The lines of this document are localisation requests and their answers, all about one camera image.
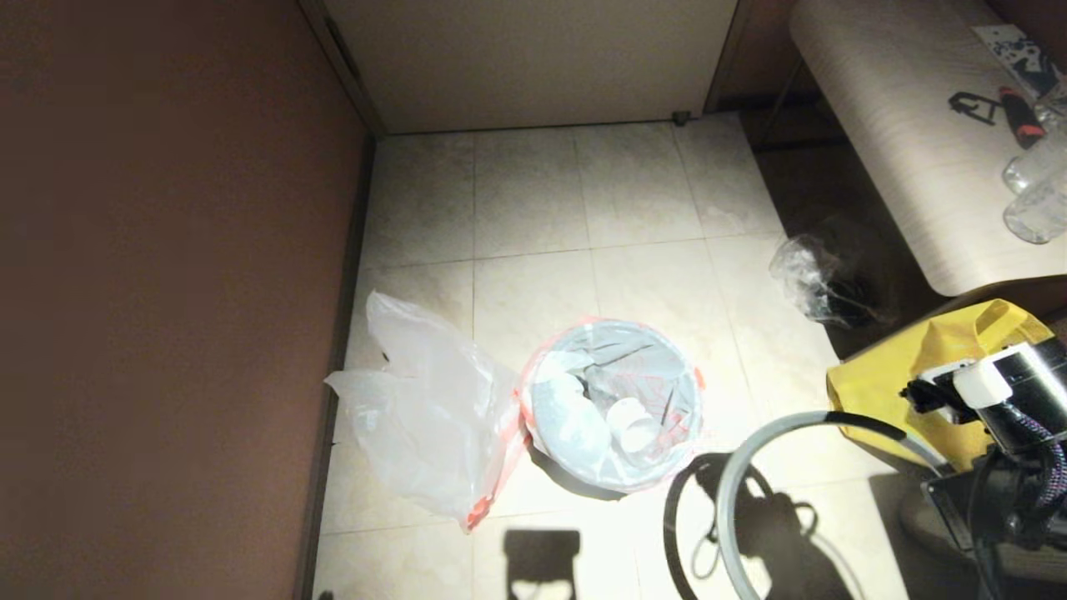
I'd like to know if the grey bin rim ring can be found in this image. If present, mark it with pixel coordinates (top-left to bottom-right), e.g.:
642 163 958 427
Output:
715 411 953 600

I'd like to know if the white red-printed trash bag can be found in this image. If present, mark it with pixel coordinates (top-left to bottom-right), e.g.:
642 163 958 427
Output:
518 317 706 494

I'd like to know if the yellow fabric tote bag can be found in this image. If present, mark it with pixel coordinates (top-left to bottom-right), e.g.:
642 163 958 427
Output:
825 299 1055 476

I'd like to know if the crumpled clear plastic bag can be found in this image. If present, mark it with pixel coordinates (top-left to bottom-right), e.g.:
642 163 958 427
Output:
768 234 884 330

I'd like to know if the black round trash bin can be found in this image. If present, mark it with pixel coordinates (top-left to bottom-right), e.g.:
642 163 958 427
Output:
529 446 643 503

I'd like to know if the white plastic bag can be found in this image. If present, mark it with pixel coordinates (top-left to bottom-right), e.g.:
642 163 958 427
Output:
325 292 522 534

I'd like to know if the beige ribbed stool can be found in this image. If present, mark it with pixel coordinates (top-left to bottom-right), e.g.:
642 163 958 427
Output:
899 479 1067 584

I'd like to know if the labelled clear plastic bottle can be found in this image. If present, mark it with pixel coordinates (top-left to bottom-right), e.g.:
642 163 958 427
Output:
606 397 661 456

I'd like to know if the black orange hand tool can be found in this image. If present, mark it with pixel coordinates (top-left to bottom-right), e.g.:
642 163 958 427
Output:
1000 87 1047 152

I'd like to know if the beige wood-grain table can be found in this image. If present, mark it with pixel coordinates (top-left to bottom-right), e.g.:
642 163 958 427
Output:
788 0 1067 298

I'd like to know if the crushed clear plastic bottle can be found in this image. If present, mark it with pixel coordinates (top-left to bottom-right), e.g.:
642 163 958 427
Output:
533 372 611 469

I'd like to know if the black metal clip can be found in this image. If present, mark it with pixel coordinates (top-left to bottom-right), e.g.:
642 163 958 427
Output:
949 92 1004 128

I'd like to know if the blue white printed paper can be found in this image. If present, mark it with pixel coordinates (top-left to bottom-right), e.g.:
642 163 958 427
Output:
971 25 1066 103

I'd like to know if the white door panel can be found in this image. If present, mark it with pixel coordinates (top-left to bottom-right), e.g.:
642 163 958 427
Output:
321 0 741 137

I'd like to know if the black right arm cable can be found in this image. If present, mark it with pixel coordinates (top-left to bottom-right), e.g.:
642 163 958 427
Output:
967 400 1067 600

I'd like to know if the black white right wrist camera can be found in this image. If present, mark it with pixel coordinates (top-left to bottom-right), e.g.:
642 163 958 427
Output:
900 336 1067 419

